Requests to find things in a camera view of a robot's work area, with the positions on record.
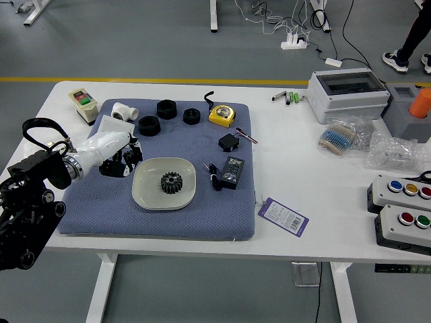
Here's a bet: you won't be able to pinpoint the grey distribution box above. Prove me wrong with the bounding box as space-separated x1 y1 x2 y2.
306 68 391 124

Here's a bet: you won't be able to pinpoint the orange cylinder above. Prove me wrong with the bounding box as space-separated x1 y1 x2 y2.
408 87 431 119

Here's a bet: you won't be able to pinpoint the two-button control box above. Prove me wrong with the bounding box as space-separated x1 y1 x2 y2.
374 204 431 256

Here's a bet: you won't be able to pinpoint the white wall switch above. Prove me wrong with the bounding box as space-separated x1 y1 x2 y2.
97 114 135 139

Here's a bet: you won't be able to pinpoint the blue-grey cushion mat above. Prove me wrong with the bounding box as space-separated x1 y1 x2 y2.
55 98 256 242

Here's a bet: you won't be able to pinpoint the yellow tape measure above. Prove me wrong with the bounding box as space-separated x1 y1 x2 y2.
203 91 237 128

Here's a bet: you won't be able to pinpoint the large black hex nut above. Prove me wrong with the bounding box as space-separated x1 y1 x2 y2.
156 99 177 120
138 115 160 137

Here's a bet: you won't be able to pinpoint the black meter cable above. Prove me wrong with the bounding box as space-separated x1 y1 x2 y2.
203 162 223 192

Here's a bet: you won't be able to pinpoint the white tangled cables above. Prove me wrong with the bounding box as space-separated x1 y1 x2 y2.
234 0 312 38

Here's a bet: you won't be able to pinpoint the black servo with wires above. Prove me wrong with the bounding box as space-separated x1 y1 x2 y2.
218 127 259 154

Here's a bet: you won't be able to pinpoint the black table control panel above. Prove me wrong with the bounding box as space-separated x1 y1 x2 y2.
374 264 431 274

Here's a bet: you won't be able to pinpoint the person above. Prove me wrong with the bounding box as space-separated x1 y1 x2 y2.
382 0 431 75

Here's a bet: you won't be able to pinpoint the black digital panel meter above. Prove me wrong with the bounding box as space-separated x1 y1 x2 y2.
219 155 245 190

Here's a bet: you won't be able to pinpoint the bag of resistors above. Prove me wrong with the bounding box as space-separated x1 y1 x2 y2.
316 116 358 157

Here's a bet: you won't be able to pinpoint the bubble wrap bag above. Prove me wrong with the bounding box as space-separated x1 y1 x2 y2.
364 130 431 174

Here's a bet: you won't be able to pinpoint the grey block holder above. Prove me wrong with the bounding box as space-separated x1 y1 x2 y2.
380 82 431 144

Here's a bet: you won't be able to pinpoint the black scissors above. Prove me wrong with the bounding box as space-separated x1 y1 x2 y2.
400 170 431 184

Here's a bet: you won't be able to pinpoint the small black hex nut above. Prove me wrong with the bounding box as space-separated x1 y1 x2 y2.
183 108 202 126

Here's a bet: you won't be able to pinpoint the purple barcode tag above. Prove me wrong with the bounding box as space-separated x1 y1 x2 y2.
257 196 310 239

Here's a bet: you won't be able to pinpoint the silver box under table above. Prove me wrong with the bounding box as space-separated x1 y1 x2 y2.
291 261 321 287

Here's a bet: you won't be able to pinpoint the beige red-green push switch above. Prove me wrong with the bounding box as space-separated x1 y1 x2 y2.
68 88 99 127

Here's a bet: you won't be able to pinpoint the black floor cable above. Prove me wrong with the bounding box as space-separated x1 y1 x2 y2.
311 0 383 85

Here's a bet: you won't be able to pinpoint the bag of screws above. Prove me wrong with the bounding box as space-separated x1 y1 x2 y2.
350 117 377 152

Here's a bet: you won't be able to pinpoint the three-button control box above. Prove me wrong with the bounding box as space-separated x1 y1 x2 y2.
366 174 431 215

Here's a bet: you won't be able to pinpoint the large black gear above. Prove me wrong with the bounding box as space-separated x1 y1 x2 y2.
160 171 184 195

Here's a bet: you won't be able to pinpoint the white background table leg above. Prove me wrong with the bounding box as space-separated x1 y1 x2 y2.
23 0 51 26
309 0 333 33
209 0 219 34

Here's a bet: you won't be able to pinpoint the white pipe tee fitting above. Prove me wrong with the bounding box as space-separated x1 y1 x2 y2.
110 102 139 122

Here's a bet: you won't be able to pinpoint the white square plate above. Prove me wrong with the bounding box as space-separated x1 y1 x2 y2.
131 156 197 211

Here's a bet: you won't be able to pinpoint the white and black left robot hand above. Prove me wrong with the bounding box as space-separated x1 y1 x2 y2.
71 131 144 178

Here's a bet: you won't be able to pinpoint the white power strip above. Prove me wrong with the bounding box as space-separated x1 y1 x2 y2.
281 32 309 51

